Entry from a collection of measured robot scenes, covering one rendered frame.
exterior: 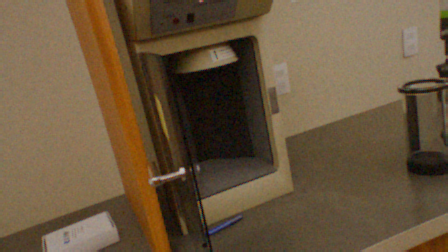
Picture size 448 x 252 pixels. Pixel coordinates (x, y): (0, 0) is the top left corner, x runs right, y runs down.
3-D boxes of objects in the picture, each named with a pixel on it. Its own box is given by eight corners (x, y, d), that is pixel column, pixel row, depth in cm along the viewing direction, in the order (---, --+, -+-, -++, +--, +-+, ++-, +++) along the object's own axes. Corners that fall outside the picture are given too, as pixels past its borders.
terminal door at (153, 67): (186, 218, 92) (143, 50, 81) (220, 302, 63) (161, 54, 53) (182, 219, 92) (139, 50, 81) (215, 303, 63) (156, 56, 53)
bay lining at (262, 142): (163, 174, 116) (132, 56, 106) (240, 148, 124) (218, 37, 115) (188, 202, 93) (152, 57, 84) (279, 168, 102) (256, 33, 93)
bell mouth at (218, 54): (163, 71, 105) (158, 51, 103) (222, 57, 110) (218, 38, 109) (183, 75, 89) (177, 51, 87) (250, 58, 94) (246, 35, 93)
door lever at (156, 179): (176, 165, 70) (173, 151, 69) (186, 183, 61) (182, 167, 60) (147, 173, 69) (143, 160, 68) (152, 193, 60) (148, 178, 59)
